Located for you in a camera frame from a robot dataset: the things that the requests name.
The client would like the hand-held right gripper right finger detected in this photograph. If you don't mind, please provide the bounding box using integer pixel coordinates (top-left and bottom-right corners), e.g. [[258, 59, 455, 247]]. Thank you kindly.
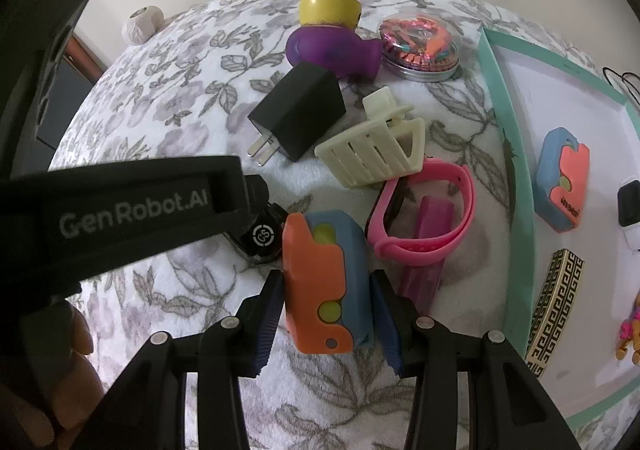
[[369, 270, 583, 450]]

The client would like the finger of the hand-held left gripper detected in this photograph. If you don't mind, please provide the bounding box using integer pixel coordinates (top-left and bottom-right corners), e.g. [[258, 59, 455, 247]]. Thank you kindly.
[[242, 174, 272, 221]]

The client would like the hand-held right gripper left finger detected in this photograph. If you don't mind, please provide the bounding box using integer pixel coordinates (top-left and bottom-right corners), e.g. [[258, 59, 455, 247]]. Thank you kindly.
[[75, 270, 286, 450]]

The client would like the black toy car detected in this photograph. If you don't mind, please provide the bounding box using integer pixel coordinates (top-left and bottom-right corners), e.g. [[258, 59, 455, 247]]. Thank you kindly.
[[220, 202, 291, 267]]

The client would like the orange blue toy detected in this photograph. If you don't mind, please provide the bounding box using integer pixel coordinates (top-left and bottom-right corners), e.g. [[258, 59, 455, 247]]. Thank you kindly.
[[531, 127, 592, 233], [281, 211, 373, 356]]

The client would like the pink wristband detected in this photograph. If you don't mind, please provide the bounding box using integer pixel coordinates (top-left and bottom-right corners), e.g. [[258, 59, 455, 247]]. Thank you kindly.
[[365, 157, 475, 265]]

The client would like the black plug charger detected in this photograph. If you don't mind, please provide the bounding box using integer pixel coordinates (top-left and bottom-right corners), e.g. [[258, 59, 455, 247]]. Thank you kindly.
[[247, 62, 347, 168]]

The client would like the white hair claw clip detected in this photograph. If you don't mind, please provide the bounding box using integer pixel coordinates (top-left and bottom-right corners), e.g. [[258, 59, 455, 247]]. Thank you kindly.
[[314, 86, 426, 189]]

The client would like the gold patterned box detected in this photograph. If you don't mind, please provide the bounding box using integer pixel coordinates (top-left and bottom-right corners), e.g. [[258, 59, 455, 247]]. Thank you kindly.
[[525, 249, 586, 378]]

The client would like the pink doll figure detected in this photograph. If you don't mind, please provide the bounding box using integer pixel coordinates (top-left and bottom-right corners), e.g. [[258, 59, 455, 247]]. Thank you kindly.
[[615, 290, 640, 366]]

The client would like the white smart watch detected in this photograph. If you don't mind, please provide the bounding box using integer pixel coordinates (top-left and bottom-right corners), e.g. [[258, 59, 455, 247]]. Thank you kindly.
[[616, 177, 640, 253]]

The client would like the teal-rimmed white tray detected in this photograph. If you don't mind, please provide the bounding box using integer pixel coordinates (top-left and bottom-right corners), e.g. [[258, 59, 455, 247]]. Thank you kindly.
[[476, 26, 640, 431]]

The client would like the person's left hand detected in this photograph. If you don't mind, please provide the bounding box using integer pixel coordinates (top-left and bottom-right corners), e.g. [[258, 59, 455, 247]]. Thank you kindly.
[[0, 301, 104, 450]]

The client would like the brown wooden furniture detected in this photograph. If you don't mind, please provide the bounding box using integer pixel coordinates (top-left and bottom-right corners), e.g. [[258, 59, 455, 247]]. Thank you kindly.
[[35, 34, 111, 151]]

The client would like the purple toy with yellow cap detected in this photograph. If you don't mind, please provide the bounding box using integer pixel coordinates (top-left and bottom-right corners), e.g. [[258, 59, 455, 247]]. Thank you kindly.
[[285, 0, 382, 80]]

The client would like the white yarn ball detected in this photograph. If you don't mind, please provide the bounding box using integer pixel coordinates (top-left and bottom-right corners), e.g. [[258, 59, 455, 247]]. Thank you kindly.
[[122, 6, 165, 44]]

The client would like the round tin of colourful bands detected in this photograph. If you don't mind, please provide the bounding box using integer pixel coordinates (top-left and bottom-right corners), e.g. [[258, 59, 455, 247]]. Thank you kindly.
[[377, 14, 463, 80]]

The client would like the black cable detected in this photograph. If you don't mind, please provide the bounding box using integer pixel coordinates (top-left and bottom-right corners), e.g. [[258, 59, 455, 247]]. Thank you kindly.
[[602, 67, 640, 105]]

